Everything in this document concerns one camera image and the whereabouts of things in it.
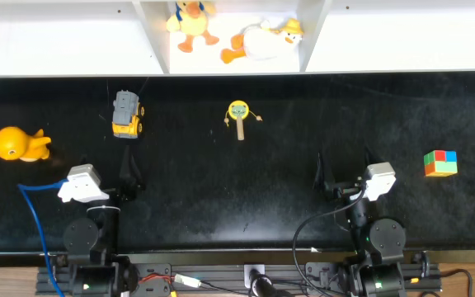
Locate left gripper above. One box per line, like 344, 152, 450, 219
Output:
104, 144, 146, 204

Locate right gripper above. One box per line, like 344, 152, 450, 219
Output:
313, 146, 381, 201

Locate grey and yellow toy truck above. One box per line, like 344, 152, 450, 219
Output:
111, 89, 146, 140

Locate yellow rubber duck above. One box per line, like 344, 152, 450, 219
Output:
0, 125, 53, 163

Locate many-coloured puzzle cube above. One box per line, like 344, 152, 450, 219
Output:
423, 149, 459, 178

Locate yellow wooden rattle drum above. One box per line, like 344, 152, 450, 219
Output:
223, 100, 263, 142

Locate white shelf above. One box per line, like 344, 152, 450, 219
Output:
0, 0, 475, 78

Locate white plush duck yellow hat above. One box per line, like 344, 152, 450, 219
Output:
220, 17, 304, 65

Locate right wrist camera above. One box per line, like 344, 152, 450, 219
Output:
349, 161, 397, 202

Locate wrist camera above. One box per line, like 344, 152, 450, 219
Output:
349, 161, 397, 202
57, 163, 111, 204

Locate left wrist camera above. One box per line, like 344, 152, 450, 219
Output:
57, 163, 111, 204

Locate black cable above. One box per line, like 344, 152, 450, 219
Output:
292, 183, 367, 297

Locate blue cable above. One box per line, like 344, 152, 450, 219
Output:
17, 179, 69, 297

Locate mounting rail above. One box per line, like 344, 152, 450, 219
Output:
35, 250, 474, 297

